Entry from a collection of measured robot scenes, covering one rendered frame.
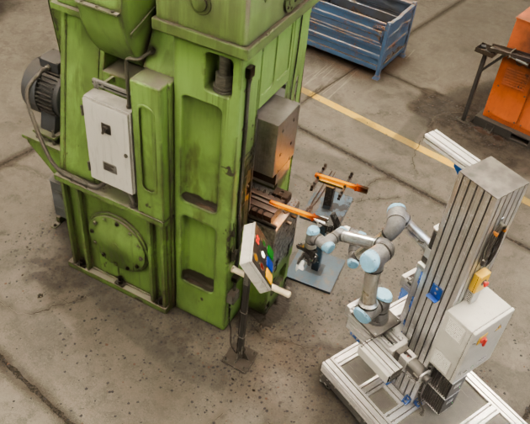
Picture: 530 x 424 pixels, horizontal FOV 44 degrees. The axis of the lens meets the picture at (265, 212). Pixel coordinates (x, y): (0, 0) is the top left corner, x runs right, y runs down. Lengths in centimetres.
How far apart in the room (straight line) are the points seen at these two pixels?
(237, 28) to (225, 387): 251
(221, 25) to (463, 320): 203
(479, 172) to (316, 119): 395
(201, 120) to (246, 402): 196
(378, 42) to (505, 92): 153
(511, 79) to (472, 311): 396
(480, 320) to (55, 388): 281
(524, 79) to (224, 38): 444
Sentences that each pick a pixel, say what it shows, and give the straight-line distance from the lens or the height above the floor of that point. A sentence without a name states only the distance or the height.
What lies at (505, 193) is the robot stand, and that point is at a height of 203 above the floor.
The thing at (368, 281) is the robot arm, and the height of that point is 126.
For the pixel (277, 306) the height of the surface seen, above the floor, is 0.
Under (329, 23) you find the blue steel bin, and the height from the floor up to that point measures 45.
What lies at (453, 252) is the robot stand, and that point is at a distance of 369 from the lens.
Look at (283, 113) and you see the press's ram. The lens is 407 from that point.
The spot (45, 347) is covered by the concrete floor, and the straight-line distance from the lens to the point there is 509.
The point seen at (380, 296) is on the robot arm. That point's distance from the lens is 404.
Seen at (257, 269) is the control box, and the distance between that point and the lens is 394.
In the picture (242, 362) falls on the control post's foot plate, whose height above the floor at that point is 1.
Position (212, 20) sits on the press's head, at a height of 245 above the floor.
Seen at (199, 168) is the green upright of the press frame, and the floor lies 139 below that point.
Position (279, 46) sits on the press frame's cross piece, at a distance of 396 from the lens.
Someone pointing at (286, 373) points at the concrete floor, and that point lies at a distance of 488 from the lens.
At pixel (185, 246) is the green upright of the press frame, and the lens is 471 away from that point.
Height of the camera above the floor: 402
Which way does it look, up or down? 42 degrees down
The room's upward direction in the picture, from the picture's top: 6 degrees clockwise
